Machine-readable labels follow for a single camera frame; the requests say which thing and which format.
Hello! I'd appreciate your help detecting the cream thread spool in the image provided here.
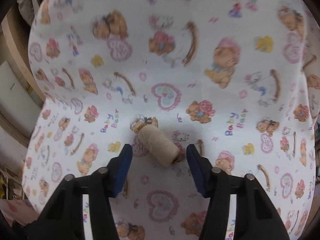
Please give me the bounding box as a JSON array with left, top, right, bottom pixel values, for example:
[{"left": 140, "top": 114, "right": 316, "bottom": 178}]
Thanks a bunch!
[{"left": 138, "top": 125, "right": 180, "bottom": 166}]

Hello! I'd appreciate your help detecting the baby bear patterned cloth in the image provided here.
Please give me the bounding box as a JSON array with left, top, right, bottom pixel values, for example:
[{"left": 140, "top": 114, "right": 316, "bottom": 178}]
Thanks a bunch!
[{"left": 23, "top": 0, "right": 319, "bottom": 239}]

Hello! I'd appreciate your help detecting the white appliance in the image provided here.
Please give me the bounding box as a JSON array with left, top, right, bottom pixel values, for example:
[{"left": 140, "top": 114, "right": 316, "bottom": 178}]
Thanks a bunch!
[{"left": 0, "top": 61, "right": 41, "bottom": 138}]

